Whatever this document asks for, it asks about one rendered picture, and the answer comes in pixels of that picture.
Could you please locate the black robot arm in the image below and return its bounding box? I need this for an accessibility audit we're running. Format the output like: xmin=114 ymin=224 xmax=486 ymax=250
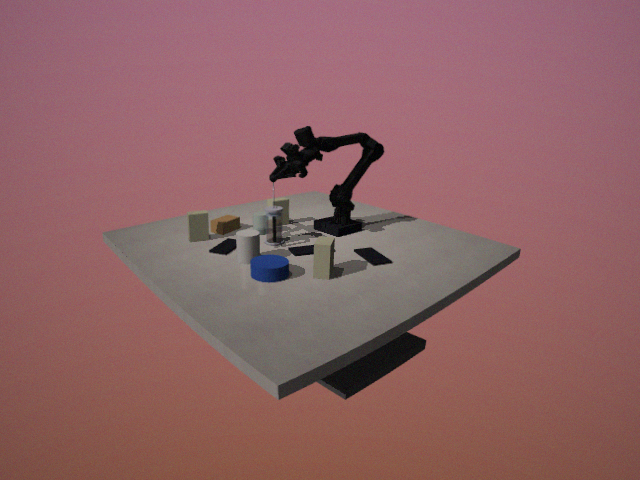
xmin=280 ymin=126 xmax=384 ymax=226

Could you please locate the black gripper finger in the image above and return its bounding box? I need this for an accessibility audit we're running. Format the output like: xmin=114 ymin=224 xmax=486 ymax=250
xmin=273 ymin=162 xmax=296 ymax=180
xmin=269 ymin=160 xmax=284 ymax=177

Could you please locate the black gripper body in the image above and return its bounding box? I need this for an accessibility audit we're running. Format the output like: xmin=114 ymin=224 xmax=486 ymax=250
xmin=273 ymin=151 xmax=309 ymax=178

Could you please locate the dark blue disc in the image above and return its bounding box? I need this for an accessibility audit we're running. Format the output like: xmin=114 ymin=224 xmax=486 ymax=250
xmin=250 ymin=255 xmax=289 ymax=282

